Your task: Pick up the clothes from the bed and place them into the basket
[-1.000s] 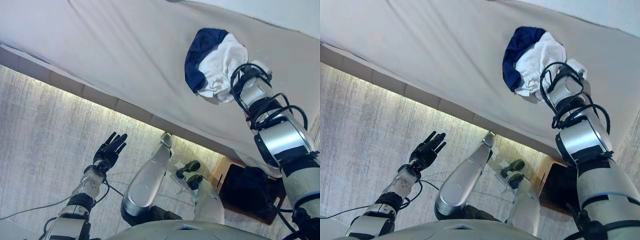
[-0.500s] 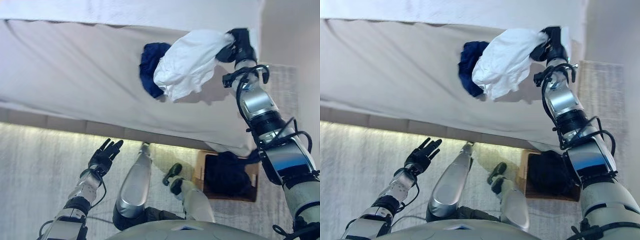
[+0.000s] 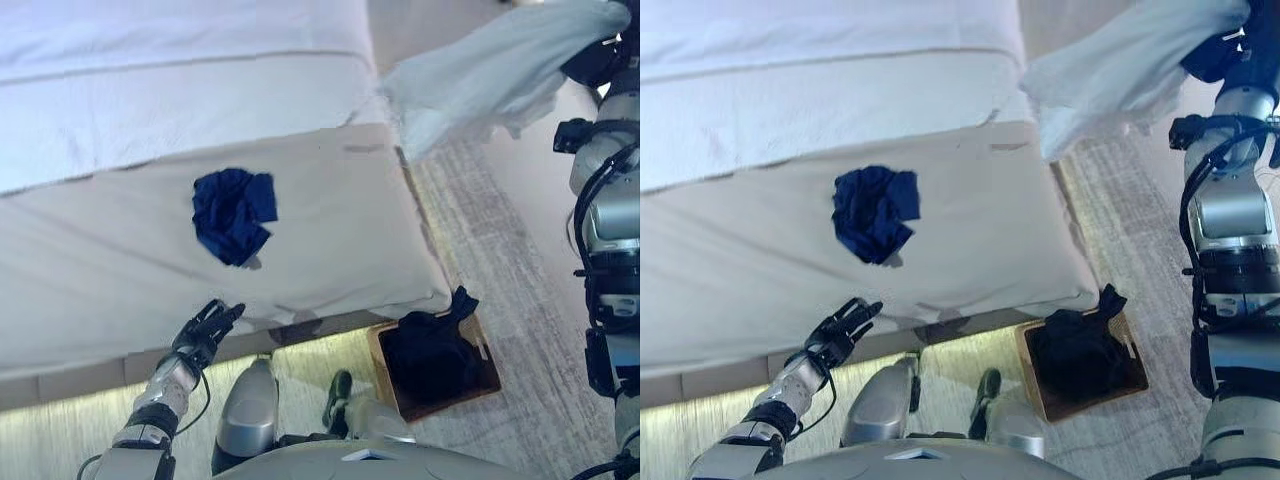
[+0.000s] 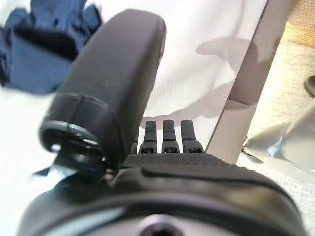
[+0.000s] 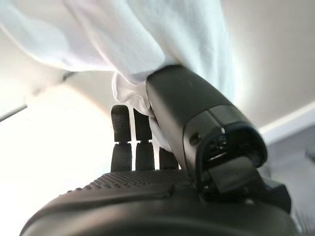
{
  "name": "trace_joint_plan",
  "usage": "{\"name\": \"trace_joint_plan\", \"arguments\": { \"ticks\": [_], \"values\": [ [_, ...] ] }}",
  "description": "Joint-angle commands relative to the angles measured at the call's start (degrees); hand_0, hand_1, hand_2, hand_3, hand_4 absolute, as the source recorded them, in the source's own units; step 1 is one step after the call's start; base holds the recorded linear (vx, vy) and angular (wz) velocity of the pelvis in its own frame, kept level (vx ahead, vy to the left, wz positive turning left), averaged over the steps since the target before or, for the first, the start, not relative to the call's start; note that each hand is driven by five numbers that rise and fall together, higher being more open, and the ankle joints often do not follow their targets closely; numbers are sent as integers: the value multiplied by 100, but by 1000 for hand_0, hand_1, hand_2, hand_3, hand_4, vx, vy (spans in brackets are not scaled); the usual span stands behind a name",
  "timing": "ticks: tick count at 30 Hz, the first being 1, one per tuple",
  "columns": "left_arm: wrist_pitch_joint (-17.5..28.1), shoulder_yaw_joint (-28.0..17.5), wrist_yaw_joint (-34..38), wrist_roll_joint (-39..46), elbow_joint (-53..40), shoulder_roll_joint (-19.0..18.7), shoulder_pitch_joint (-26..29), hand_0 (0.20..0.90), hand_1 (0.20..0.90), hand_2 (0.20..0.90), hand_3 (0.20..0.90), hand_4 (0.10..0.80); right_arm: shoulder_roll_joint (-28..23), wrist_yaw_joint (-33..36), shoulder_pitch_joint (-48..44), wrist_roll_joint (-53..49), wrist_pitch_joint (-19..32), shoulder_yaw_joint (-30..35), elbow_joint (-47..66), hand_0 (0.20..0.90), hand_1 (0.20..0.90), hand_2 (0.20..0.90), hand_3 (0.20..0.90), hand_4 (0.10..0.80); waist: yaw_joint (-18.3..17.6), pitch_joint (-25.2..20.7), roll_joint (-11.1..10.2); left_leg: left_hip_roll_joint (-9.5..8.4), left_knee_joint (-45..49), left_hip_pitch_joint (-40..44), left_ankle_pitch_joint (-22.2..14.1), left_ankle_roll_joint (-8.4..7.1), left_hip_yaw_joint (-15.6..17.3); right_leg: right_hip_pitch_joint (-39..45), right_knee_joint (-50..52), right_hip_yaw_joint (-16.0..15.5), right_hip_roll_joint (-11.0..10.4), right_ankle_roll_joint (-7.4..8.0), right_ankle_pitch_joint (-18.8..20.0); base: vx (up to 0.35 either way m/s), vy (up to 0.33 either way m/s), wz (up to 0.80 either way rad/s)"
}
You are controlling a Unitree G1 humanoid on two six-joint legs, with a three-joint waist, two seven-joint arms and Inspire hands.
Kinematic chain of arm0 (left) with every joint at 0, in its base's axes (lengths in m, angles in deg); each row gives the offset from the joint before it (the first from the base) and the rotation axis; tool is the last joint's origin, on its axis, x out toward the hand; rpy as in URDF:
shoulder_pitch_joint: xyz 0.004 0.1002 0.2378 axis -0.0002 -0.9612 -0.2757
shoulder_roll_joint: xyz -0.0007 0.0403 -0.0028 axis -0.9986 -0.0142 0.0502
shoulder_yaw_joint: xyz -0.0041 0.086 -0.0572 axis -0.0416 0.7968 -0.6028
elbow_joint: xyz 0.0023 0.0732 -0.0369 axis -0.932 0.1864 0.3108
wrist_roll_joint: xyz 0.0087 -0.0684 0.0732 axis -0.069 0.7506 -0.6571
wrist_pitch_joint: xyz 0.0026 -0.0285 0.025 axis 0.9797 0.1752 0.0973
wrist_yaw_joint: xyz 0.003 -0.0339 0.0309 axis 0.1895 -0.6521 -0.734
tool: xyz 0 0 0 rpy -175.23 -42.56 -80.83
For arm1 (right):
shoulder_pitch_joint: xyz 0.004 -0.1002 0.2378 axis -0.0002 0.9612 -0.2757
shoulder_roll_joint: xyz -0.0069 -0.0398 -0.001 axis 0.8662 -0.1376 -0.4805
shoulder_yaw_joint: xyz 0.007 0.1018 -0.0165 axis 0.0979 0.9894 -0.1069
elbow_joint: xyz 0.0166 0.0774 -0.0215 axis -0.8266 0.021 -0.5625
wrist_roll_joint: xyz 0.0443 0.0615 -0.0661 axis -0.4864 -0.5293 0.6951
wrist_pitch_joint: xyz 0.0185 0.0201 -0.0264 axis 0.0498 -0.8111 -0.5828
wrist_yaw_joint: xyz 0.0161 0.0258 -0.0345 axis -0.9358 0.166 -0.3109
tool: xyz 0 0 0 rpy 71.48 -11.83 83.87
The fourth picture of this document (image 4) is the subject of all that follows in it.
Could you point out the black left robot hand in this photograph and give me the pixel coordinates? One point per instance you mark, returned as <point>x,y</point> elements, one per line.
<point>172,191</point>

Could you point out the brown wicker basket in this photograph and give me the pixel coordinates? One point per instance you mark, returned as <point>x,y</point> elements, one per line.
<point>302,27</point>

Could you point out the navy blue garment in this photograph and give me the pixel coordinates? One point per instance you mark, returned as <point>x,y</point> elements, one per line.
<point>37,68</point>

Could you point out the dark bed frame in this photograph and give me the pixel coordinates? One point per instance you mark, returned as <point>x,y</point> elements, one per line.
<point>256,73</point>

